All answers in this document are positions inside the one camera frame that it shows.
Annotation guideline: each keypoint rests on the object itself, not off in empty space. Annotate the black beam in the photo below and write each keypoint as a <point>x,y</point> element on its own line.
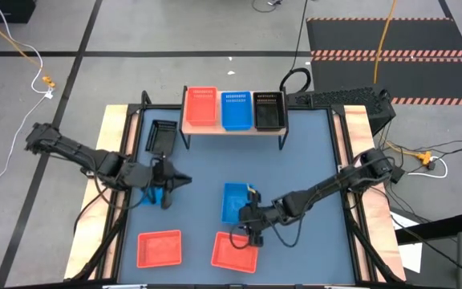
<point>435,229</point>

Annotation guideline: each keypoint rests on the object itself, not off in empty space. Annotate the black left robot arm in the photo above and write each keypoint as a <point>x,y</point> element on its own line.
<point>74,150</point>

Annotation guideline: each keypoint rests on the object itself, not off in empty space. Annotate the white paper sheet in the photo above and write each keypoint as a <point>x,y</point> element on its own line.
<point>411,257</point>

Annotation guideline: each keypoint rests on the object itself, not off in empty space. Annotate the blue plastic basket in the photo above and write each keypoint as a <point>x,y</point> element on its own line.
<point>231,202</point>
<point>236,114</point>
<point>152,198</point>

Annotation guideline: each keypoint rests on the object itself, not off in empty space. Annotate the black box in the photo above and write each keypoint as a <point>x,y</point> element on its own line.
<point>2,10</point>

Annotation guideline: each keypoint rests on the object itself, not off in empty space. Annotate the black plastic basket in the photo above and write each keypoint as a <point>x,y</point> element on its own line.
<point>160,138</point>
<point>269,114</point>

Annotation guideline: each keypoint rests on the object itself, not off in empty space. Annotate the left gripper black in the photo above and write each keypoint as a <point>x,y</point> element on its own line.
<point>163,174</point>

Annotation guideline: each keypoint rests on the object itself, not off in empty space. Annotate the orange-red plastic basket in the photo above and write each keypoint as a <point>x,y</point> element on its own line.
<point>159,249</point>
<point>201,110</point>
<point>231,257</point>

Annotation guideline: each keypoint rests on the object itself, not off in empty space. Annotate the black hazard-striped floor mat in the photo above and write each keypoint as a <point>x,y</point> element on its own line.
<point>343,36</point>
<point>343,76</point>

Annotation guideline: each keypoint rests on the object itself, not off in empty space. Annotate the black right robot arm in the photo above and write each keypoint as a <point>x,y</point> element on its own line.
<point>327,184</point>

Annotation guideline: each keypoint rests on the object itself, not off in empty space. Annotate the black metal table frame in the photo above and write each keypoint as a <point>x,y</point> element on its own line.
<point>159,107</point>

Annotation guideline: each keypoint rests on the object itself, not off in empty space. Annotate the wooden table side plank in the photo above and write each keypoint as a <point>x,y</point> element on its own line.
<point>381,233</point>
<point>108,120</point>

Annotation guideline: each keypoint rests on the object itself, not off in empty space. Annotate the wooden shelf with black legs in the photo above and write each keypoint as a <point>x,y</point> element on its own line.
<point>203,129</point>

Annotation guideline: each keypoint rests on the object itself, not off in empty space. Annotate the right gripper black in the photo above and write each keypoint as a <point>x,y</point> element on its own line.
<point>261,216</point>

